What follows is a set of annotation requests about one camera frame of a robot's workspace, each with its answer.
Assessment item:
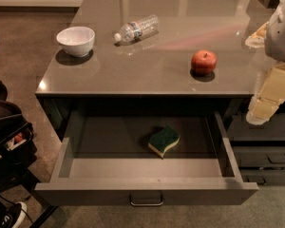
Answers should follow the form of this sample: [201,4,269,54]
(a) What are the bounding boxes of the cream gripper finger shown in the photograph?
[245,23,268,48]
[246,63,285,125]

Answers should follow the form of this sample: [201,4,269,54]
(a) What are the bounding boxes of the green and yellow sponge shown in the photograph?
[148,125,181,159]

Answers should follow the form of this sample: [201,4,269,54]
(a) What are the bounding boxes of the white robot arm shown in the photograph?
[245,0,285,125]

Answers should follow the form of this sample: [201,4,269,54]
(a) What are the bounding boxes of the grey counter cabinet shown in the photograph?
[36,0,274,137]

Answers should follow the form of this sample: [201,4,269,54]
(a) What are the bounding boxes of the grey open top drawer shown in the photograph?
[36,111,258,206]

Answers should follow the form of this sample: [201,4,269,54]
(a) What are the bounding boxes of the red apple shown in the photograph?
[191,49,218,76]

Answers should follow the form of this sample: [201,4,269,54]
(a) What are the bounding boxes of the dark lower side drawers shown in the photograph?
[227,113,285,185]

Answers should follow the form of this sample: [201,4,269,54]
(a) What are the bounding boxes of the clear plastic water bottle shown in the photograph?
[114,14,159,43]

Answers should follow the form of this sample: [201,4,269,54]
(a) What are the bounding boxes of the white ceramic bowl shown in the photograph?
[56,27,95,57]

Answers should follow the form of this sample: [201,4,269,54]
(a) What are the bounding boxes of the black and white sneaker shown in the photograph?
[0,201,27,228]

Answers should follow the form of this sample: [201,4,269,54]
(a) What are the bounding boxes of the metal drawer handle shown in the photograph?
[129,192,163,207]

